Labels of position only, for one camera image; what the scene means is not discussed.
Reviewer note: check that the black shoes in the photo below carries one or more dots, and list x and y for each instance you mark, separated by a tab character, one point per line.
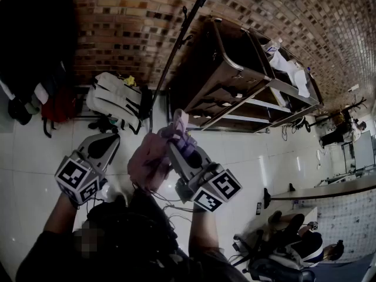
102	125

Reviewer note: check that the black round stool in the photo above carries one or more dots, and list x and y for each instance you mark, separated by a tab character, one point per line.
302	123

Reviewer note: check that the person's right forearm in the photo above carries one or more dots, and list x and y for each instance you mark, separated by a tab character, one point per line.
204	231

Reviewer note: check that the yellow small item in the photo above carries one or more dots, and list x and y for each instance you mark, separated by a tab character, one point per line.
130	81

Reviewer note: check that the black phone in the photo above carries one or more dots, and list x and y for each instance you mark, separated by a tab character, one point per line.
258	208

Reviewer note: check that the pink and purple backpack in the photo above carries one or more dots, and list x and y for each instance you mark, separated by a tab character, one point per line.
147	157

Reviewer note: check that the person's dark clothing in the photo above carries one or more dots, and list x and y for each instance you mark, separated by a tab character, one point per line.
132	263

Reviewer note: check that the black wooden coat stand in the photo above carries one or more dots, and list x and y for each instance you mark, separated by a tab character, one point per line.
351	106

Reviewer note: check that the dark hanging clothes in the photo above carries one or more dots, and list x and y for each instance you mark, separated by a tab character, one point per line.
35	40

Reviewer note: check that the black metal coat rack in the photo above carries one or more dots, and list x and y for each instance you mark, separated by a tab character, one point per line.
179	42

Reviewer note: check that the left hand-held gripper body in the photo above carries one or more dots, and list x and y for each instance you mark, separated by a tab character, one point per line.
88	160

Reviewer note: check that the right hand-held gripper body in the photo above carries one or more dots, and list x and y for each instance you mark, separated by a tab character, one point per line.
205	184

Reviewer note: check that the red bag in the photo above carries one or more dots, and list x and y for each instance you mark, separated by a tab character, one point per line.
60	106

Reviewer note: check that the glass door cabinet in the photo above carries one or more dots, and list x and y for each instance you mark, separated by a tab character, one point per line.
362	151

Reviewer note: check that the white cloth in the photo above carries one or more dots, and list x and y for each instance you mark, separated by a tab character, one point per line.
293	72

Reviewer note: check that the clear plastic bag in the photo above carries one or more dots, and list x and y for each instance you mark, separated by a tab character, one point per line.
271	46

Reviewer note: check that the grey desk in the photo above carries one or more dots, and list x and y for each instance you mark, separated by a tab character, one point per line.
329	190

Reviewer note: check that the person's left forearm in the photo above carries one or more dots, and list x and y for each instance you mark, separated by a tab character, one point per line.
60	216

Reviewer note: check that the black office chair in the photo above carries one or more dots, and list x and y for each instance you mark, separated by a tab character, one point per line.
276	270

